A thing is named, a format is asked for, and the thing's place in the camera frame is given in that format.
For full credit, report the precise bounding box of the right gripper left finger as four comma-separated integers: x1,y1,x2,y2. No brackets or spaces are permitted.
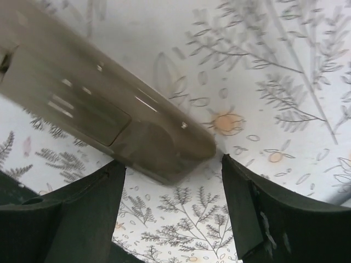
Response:
1,161,126,262

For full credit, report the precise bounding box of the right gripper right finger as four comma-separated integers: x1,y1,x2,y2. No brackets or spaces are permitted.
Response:
222,155,350,262

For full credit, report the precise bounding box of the white remote control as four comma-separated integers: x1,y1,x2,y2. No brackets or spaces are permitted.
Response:
1,1,216,185

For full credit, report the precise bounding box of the floral table mat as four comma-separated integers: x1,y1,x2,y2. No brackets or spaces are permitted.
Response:
1,1,350,262

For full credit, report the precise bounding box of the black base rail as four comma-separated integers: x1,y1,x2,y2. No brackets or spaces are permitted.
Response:
0,171,38,205

